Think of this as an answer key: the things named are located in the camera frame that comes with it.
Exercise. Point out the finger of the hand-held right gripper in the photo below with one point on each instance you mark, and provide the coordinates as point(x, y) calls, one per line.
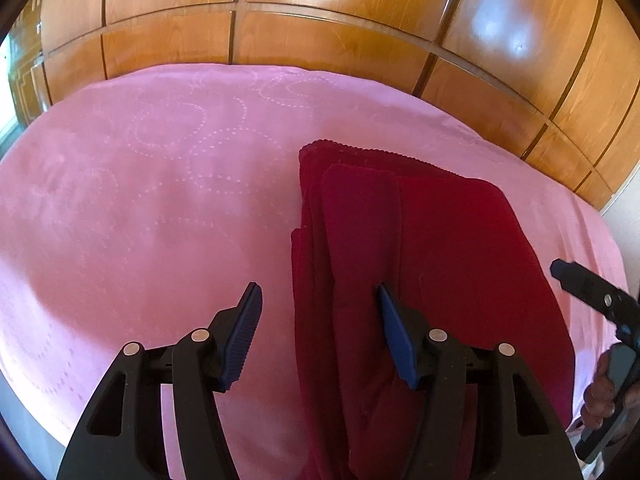
point(582, 282)

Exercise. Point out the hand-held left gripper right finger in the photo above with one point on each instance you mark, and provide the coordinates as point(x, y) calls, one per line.
point(397, 340)

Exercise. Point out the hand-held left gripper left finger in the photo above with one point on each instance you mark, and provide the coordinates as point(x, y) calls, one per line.
point(245, 330)

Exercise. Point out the dark red cloth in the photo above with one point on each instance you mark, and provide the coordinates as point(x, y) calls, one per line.
point(450, 240)

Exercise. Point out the person's right hand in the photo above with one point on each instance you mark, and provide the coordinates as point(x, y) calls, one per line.
point(595, 400)

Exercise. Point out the pink bed sheet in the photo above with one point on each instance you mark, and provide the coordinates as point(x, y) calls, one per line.
point(150, 210)

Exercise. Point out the wooden wardrobe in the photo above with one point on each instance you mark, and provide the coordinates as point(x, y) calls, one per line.
point(325, 30)

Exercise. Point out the bright window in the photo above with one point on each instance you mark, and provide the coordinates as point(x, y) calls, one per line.
point(7, 110)

